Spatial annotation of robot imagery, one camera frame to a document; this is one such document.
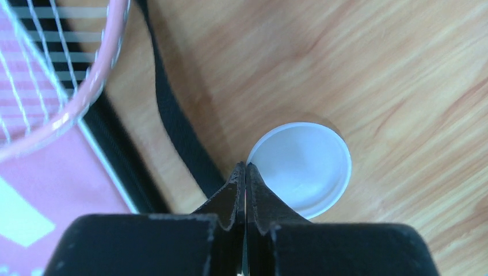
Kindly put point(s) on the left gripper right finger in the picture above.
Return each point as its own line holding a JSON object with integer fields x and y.
{"x": 282, "y": 242}

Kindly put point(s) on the pink racket on bag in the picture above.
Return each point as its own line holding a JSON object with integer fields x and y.
{"x": 55, "y": 59}

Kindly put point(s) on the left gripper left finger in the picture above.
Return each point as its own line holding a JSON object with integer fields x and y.
{"x": 208, "y": 241}

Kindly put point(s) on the white plastic tube lid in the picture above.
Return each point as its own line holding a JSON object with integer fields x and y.
{"x": 307, "y": 165}

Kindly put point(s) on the pink racket bag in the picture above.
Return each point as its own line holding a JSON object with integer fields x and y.
{"x": 134, "y": 151}

